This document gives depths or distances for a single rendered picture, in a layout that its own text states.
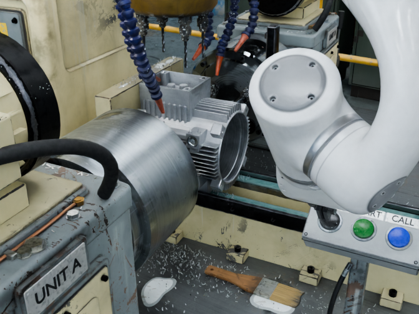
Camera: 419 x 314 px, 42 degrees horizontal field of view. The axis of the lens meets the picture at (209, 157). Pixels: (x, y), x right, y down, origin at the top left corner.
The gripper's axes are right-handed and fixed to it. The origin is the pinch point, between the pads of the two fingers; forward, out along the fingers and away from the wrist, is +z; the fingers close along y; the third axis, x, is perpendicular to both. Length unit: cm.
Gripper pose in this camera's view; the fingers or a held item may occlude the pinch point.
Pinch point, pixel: (325, 205)
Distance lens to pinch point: 77.5
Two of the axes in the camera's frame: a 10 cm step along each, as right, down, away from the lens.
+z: 2.8, 4.3, 8.6
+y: -9.0, -2.0, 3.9
